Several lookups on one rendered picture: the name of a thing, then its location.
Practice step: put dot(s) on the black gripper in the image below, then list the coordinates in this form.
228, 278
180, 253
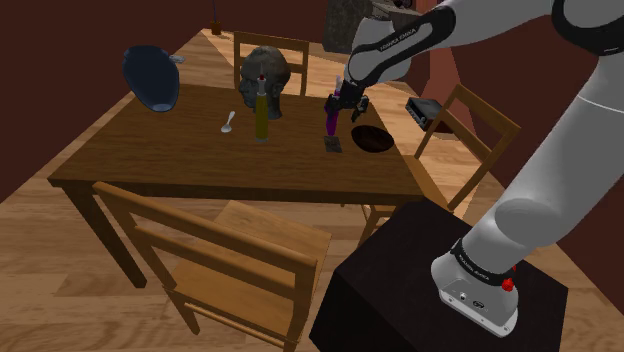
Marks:
348, 93

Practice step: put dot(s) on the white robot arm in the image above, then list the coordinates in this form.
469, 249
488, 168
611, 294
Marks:
551, 156

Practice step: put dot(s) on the purple bottle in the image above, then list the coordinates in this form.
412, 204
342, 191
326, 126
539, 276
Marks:
331, 124

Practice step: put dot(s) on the small dark flat card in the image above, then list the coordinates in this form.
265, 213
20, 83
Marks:
333, 144

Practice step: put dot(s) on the dark brown bowl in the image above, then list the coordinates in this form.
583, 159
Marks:
372, 139

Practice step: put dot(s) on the grey stone head bust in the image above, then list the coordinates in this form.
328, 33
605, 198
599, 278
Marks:
273, 78

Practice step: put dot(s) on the black box appliance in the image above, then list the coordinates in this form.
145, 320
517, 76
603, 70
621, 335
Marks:
423, 111

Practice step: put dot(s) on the grey stone block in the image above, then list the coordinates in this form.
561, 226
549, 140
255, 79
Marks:
341, 24

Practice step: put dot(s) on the olive green bottle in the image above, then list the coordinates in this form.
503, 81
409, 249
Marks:
262, 117

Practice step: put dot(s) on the wooden chair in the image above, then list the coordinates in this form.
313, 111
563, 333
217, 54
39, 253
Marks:
271, 43
458, 146
234, 273

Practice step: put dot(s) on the silver spoon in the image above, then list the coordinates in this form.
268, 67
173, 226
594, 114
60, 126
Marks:
227, 124

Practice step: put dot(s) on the small brown pot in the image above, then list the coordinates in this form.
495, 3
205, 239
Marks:
215, 25

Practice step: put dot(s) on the brown wooden table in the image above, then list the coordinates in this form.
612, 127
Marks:
170, 151

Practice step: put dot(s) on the dark robot stand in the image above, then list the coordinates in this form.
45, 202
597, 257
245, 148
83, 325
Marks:
390, 287

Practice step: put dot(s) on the dark blue vase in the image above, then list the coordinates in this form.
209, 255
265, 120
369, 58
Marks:
151, 78

